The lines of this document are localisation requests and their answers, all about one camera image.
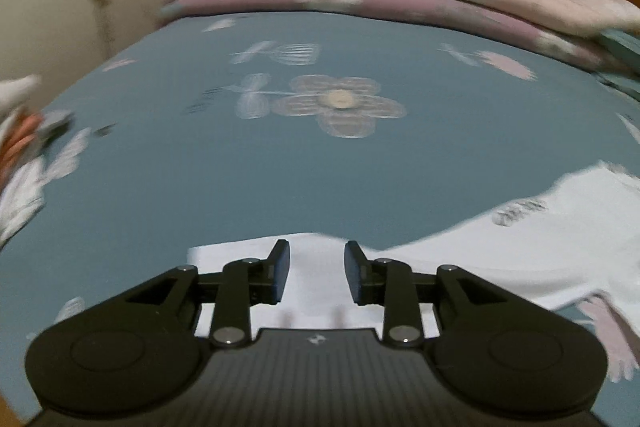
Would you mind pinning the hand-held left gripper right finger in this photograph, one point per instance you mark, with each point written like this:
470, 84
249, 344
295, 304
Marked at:
354, 274

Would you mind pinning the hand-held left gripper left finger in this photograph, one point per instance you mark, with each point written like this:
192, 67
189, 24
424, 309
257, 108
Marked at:
281, 269

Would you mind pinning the white printed t-shirt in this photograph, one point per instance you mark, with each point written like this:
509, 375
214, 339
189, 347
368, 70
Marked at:
500, 257

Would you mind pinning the purple floral quilt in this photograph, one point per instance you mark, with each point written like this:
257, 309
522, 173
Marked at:
425, 4

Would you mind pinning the colourful cloth pile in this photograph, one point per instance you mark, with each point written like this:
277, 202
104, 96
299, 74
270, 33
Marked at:
20, 142

